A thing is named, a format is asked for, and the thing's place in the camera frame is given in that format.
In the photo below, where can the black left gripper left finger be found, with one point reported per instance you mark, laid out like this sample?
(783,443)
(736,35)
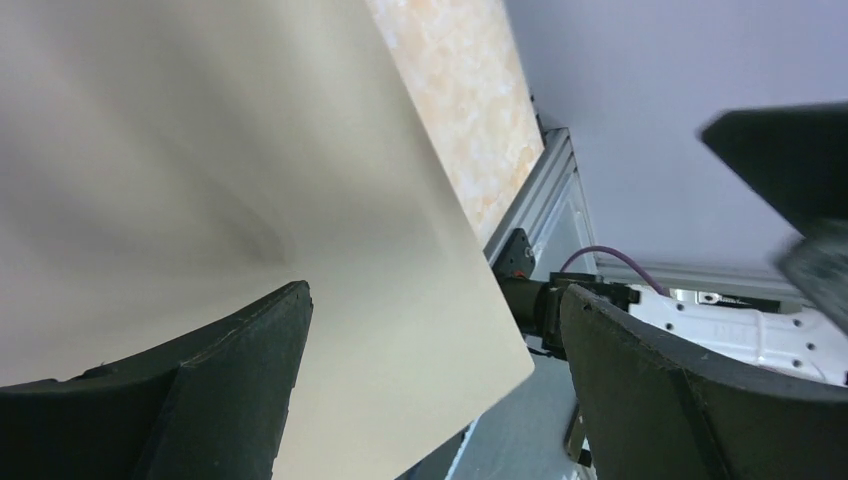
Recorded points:
(210,404)

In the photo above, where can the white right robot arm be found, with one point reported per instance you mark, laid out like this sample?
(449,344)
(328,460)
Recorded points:
(795,159)

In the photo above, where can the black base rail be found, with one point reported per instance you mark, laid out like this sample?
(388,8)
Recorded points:
(516,259)

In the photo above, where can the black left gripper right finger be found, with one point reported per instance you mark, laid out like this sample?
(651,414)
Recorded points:
(657,406)

